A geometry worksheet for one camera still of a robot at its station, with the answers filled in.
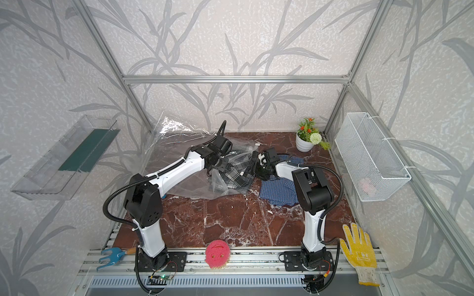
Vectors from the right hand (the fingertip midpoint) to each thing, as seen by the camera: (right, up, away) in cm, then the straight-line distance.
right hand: (250, 171), depth 99 cm
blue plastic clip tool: (-55, -31, -24) cm, 68 cm away
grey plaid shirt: (-6, 0, 0) cm, 6 cm away
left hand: (-15, +6, -9) cm, 18 cm away
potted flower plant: (+33, +20, +2) cm, 38 cm away
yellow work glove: (+46, -31, -24) cm, 60 cm away
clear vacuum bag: (-50, +19, +16) cm, 56 cm away
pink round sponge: (-13, -30, -26) cm, 42 cm away
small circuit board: (-34, -37, -28) cm, 58 cm away
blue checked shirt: (+15, -9, -8) cm, 20 cm away
